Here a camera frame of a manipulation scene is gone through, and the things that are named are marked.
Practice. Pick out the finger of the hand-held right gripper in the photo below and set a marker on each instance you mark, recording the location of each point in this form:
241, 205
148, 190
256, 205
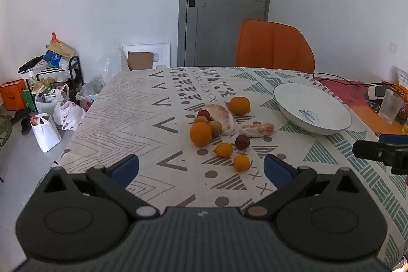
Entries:
369, 151
393, 139

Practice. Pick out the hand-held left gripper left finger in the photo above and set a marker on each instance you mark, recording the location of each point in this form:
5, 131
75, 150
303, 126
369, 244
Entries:
126, 168

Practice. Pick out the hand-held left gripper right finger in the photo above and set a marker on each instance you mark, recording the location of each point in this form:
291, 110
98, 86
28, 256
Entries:
275, 171

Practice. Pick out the small orange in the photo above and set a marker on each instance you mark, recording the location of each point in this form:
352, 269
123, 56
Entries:
223, 150
241, 162

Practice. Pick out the dark red plum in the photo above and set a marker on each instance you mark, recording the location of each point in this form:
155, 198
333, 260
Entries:
242, 141

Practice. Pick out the small peeled pomelo segment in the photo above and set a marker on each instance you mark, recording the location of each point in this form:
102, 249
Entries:
257, 129

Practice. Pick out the brownish green round fruit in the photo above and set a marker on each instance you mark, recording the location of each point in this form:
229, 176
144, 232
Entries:
200, 120
215, 128

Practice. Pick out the large peeled pomelo piece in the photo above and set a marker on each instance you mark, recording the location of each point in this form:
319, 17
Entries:
223, 119

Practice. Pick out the large orange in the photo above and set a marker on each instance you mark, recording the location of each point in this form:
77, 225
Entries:
200, 133
239, 105

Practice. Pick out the white plate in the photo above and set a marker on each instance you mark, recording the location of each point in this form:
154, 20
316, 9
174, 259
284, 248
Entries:
302, 100

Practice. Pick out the small red fruit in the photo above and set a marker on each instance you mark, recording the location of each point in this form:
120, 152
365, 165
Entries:
204, 114

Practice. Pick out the translucent plastic cup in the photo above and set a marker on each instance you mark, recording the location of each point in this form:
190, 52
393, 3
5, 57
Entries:
390, 106

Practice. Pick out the red orange printed mat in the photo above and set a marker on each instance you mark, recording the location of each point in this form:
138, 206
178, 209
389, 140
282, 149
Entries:
363, 112

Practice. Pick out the white plastic bag red print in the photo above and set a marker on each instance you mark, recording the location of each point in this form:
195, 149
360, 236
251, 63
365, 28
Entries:
70, 116

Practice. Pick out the crumpled white plastic bag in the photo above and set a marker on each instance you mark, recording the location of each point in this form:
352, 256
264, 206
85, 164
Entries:
91, 93

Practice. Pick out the plain white plastic bag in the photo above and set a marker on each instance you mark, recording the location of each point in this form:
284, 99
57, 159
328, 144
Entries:
46, 135

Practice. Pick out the clear plastic bag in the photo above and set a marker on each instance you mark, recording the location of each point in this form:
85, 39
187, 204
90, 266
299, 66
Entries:
110, 66

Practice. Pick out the cardboard box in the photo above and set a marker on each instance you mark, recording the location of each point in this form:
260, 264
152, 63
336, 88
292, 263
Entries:
140, 61

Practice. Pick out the black slippers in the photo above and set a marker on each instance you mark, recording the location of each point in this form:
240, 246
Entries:
24, 120

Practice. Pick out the green box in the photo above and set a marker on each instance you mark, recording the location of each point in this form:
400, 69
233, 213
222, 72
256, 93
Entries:
29, 100

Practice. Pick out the orange chair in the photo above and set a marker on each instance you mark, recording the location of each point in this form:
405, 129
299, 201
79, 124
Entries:
274, 45

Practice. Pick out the camouflage cloth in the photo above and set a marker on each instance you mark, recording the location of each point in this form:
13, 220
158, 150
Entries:
4, 131

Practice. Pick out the blue white bag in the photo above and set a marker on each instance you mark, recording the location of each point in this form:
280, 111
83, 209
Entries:
54, 59

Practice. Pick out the orange box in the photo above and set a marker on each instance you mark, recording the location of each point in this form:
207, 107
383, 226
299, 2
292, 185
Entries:
12, 95

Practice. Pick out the yellow paper bag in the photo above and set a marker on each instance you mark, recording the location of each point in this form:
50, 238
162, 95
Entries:
59, 47

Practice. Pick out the grey door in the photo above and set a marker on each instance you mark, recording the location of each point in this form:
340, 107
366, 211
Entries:
229, 20

